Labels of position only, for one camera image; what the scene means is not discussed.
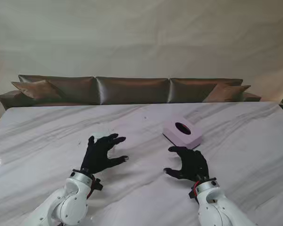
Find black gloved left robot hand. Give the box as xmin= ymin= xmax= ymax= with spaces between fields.
xmin=81 ymin=133 xmax=130 ymax=175

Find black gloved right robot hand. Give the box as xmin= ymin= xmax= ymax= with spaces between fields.
xmin=163 ymin=145 xmax=210 ymax=182

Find printed tissue pack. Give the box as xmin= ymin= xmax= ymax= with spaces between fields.
xmin=92 ymin=132 xmax=109 ymax=141

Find pink tissue box cover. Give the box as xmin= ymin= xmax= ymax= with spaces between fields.
xmin=162 ymin=113 xmax=202 ymax=150

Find brown leather sofa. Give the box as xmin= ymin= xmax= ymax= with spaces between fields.
xmin=0 ymin=74 xmax=262 ymax=111

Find brown throw pillow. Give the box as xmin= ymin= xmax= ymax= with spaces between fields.
xmin=11 ymin=80 xmax=62 ymax=101
xmin=202 ymin=82 xmax=251 ymax=103

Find beige wrinkled backdrop cloth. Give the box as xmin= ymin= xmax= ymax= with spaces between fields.
xmin=0 ymin=0 xmax=283 ymax=111

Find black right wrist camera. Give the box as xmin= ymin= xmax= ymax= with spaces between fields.
xmin=188 ymin=186 xmax=199 ymax=199

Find red and black arm cables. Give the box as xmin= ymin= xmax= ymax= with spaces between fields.
xmin=87 ymin=180 xmax=95 ymax=200

